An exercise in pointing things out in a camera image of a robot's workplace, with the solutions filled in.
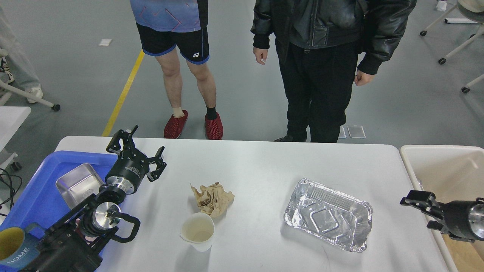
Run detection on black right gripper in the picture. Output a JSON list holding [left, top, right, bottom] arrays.
[[400, 190, 484, 243]]

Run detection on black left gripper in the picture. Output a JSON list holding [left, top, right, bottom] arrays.
[[104, 125, 167, 195]]

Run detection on square stainless steel tray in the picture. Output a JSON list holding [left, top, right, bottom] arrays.
[[56, 163, 104, 209]]

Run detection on aluminium foil tray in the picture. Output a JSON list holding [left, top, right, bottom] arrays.
[[284, 178, 373, 253]]

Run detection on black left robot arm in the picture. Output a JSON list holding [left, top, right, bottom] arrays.
[[20, 126, 167, 272]]

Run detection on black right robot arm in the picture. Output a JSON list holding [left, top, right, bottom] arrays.
[[400, 190, 484, 243]]

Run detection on beige plastic bin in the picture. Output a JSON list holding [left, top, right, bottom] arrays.
[[400, 145, 484, 272]]

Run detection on crumpled brown paper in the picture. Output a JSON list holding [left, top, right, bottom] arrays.
[[191, 182, 235, 218]]

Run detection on white paper cup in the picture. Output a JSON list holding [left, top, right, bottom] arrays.
[[180, 212, 215, 252]]

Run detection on blue plastic tray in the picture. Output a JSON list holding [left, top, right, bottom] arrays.
[[1, 151, 117, 239]]

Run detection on white rolling chair legs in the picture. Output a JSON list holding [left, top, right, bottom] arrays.
[[420, 0, 484, 94]]

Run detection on person in blue shorts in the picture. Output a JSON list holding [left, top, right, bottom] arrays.
[[130, 0, 223, 141]]

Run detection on white side table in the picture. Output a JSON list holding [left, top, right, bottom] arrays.
[[0, 106, 31, 169]]

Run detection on white chair base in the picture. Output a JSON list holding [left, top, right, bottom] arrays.
[[0, 8, 61, 111]]

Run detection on blue HOME mug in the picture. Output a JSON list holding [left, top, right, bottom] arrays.
[[0, 222, 45, 270]]

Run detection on person in black leather jacket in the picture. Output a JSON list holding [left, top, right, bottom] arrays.
[[251, 0, 416, 143]]

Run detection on black cables at left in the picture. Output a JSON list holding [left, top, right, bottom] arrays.
[[0, 168, 22, 216]]

